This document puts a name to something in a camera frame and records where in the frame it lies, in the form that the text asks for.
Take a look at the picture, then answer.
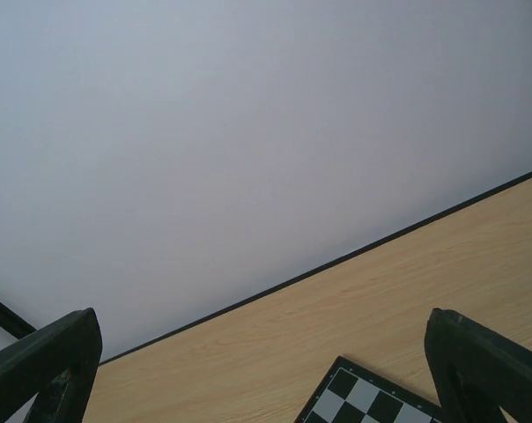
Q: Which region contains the black enclosure frame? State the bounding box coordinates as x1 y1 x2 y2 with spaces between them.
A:
0 301 36 339

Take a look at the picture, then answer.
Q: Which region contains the black white chess board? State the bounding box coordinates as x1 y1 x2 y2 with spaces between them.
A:
296 356 446 423

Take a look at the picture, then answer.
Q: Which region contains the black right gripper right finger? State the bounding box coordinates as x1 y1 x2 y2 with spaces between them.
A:
424 308 532 422

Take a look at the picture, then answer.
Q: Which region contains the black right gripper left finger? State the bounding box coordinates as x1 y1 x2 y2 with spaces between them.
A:
0 308 102 422

